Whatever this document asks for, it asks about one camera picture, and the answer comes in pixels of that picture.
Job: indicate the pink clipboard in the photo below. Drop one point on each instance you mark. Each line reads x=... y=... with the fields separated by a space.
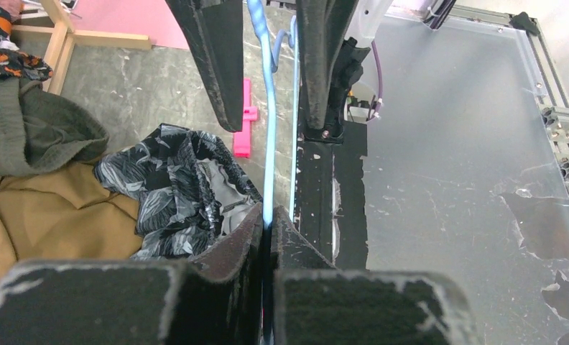
x=152 y=18

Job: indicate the dark leaf print shorts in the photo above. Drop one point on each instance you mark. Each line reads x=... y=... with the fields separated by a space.
x=190 y=189

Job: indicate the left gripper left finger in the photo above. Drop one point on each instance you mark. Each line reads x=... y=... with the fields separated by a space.
x=214 y=298

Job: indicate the orange black patterned garment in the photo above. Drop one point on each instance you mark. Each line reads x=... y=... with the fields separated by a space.
x=14 y=62

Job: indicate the olive green garment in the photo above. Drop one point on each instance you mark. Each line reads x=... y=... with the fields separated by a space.
x=41 y=132

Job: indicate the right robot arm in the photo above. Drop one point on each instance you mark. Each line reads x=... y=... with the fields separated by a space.
x=375 y=19

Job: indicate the pink plastic clip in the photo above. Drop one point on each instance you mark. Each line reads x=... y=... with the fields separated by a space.
x=242 y=139

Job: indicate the wooden clothes rack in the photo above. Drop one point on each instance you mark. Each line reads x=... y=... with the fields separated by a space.
x=63 y=37

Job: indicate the brown shorts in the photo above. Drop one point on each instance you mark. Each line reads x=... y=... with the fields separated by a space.
x=66 y=214

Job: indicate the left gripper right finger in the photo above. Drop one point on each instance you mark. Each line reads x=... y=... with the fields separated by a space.
x=317 y=303

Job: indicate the blue wire hanger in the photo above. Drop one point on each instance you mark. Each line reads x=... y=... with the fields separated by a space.
x=269 y=119

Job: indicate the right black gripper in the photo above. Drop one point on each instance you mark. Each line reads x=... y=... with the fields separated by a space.
x=214 y=32

